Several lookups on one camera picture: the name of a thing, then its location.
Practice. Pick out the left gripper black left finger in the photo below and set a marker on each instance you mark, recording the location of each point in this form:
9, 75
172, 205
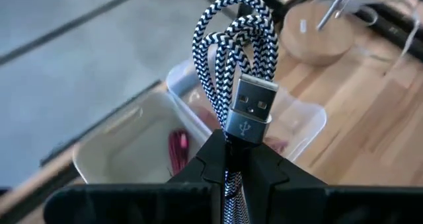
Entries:
198, 197

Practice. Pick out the white plastic bin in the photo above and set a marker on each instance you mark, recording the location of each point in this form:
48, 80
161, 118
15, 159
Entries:
132, 144

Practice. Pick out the wooden lamp with white shade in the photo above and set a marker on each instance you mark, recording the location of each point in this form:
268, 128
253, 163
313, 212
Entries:
314, 42

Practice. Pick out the clear plastic bin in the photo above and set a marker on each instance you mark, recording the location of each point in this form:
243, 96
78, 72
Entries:
297, 121

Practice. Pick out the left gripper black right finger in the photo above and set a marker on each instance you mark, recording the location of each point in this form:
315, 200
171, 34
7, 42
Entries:
291, 201

